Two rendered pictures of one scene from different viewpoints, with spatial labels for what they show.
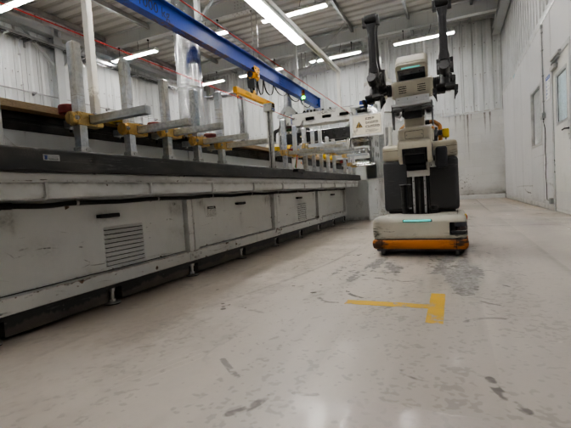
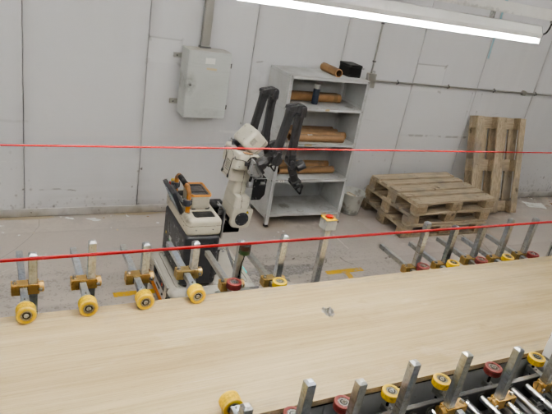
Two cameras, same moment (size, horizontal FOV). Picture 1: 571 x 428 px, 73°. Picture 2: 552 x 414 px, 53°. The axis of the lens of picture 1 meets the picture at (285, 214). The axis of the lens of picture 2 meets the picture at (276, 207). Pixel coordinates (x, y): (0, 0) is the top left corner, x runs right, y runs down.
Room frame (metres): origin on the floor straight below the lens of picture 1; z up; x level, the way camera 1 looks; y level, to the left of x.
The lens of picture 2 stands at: (5.58, 1.52, 2.44)
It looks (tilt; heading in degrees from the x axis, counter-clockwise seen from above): 23 degrees down; 216
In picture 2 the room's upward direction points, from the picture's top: 10 degrees clockwise
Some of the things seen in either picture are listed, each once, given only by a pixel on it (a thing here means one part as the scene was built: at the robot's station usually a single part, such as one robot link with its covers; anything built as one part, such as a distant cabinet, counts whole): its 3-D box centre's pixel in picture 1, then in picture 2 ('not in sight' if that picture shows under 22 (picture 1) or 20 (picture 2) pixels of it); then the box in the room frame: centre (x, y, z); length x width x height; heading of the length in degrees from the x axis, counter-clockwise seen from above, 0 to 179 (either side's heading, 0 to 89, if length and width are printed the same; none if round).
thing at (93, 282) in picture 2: not in sight; (85, 282); (4.29, -0.44, 0.95); 0.14 x 0.06 x 0.05; 156
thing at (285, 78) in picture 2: not in sight; (306, 148); (1.00, -1.61, 0.78); 0.90 x 0.45 x 1.55; 156
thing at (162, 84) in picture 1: (166, 126); (473, 255); (1.99, 0.58, 0.87); 0.04 x 0.04 x 0.48; 66
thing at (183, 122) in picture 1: (151, 128); (483, 252); (1.76, 0.58, 0.82); 0.43 x 0.03 x 0.04; 66
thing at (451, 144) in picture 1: (420, 172); (195, 231); (3.00, -1.07, 0.59); 0.55 x 0.34 x 0.83; 66
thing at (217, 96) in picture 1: (219, 130); (418, 255); (2.44, 0.38, 0.92); 0.04 x 0.04 x 0.48; 66
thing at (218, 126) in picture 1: (186, 131); (457, 253); (1.98, 0.48, 0.84); 0.43 x 0.03 x 0.04; 66
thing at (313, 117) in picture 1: (330, 163); not in sight; (6.45, -0.80, 0.95); 1.65 x 0.70 x 1.90; 66
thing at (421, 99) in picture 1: (412, 111); (251, 179); (2.65, -0.91, 0.99); 0.28 x 0.16 x 0.22; 66
